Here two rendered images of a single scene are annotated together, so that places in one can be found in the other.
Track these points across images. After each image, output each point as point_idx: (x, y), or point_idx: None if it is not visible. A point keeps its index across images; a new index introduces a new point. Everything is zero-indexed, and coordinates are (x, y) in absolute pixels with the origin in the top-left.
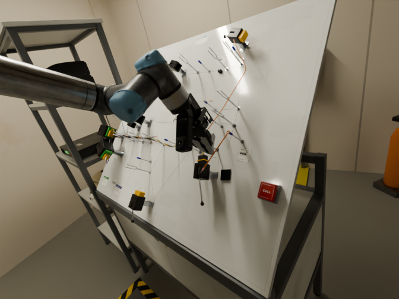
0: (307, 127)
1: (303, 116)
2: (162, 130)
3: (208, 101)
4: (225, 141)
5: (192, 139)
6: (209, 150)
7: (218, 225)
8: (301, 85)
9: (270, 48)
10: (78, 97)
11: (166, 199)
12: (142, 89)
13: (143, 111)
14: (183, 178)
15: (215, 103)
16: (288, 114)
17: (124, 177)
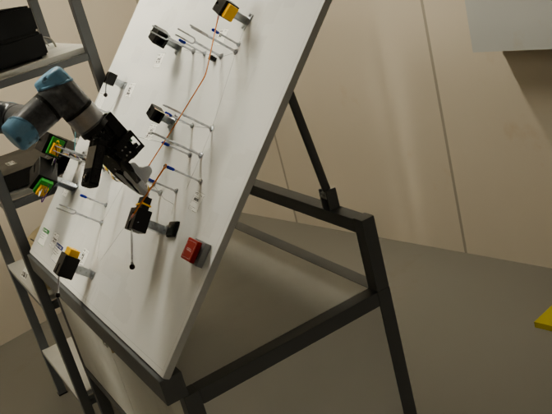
0: (255, 167)
1: (255, 152)
2: None
3: (166, 114)
4: (186, 179)
5: (116, 172)
6: (138, 190)
7: (149, 299)
8: (269, 105)
9: (265, 35)
10: None
11: (109, 266)
12: (34, 117)
13: (36, 139)
14: (133, 234)
15: (195, 114)
16: (246, 146)
17: (70, 230)
